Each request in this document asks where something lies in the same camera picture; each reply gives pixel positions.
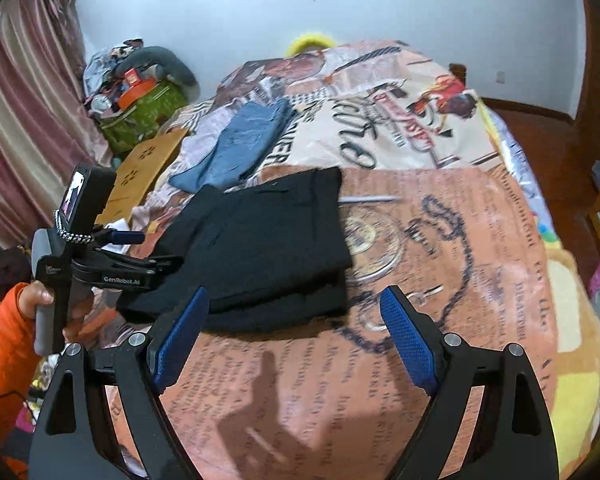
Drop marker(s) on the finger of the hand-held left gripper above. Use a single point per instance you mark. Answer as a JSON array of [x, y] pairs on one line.
[[155, 263], [127, 236]]

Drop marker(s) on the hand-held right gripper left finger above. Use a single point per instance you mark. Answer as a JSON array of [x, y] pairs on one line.
[[180, 340]]

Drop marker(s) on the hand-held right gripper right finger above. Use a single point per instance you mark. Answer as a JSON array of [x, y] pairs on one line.
[[412, 340]]

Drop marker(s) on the black pants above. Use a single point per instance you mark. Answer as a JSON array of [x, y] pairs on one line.
[[260, 240]]

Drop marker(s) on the person's left forearm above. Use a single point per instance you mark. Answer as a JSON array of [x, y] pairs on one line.
[[5, 360]]

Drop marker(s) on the person's left hand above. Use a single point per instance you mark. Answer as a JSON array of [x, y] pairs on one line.
[[36, 296]]

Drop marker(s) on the printed blanket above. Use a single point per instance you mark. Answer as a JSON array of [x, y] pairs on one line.
[[455, 260]]

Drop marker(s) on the green bag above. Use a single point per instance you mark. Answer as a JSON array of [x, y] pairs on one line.
[[135, 120]]

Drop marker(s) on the orange box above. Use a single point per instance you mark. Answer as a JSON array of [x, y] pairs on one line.
[[135, 92]]

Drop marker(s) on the folded blue jeans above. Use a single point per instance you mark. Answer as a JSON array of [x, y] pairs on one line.
[[240, 145]]

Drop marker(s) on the pink striped curtain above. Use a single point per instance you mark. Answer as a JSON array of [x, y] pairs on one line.
[[20, 110]]

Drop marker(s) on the yellow fleece blanket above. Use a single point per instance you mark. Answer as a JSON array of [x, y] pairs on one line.
[[575, 320]]

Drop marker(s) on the crumpled patterned cloth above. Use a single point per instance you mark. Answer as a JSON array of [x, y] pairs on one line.
[[107, 62]]

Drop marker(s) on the grey plush toy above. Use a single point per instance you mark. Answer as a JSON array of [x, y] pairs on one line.
[[165, 57]]

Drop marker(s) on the yellow plush toy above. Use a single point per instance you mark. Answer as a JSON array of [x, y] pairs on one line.
[[310, 40]]

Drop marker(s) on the wooden bedpost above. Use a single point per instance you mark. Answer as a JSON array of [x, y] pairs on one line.
[[458, 72]]

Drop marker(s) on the wooden door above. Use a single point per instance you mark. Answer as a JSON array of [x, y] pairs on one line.
[[597, 110]]

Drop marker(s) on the white wall socket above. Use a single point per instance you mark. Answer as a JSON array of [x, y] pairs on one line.
[[500, 77]]

